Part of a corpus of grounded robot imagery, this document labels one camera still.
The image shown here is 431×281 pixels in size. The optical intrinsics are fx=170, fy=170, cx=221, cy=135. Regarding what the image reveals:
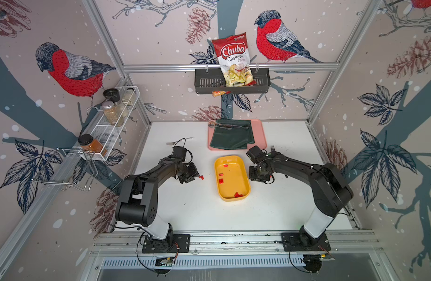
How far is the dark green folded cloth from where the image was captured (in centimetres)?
109

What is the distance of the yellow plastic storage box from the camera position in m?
0.87

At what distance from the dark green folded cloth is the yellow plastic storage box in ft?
0.30

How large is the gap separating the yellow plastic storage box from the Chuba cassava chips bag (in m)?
0.42

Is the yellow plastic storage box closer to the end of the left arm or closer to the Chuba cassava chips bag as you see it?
the end of the left arm
